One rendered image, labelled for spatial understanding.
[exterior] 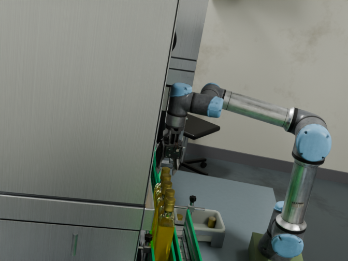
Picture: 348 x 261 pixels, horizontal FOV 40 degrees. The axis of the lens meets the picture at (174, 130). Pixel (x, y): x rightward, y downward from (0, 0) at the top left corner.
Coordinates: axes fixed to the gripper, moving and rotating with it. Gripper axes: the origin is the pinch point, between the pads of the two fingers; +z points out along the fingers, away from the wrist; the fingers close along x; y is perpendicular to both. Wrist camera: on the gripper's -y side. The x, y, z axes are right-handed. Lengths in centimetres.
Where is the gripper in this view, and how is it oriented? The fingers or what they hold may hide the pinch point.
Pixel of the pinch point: (165, 170)
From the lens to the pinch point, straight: 186.5
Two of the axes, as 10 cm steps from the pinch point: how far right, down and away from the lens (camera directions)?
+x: 9.8, 1.2, 1.5
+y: 1.0, 3.7, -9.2
